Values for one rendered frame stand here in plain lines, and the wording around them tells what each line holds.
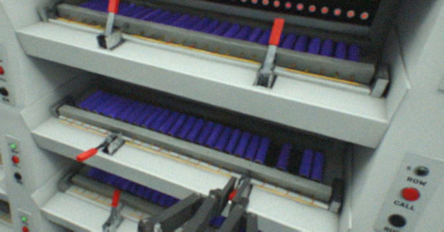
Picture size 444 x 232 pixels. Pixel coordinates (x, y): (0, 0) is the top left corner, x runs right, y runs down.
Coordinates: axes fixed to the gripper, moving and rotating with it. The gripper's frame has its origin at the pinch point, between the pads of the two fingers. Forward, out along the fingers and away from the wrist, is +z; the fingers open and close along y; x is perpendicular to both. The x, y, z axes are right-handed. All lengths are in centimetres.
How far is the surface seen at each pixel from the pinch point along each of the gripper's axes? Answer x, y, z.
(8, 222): -41, -65, 20
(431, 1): 29.1, 16.0, 3.3
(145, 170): -4.4, -17.8, 6.5
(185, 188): -5.0, -9.5, 6.6
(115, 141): -1.5, -25.6, 7.8
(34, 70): 8.0, -44.7, 6.0
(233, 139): 3.2, -5.0, 15.8
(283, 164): 2.1, 5.4, 13.8
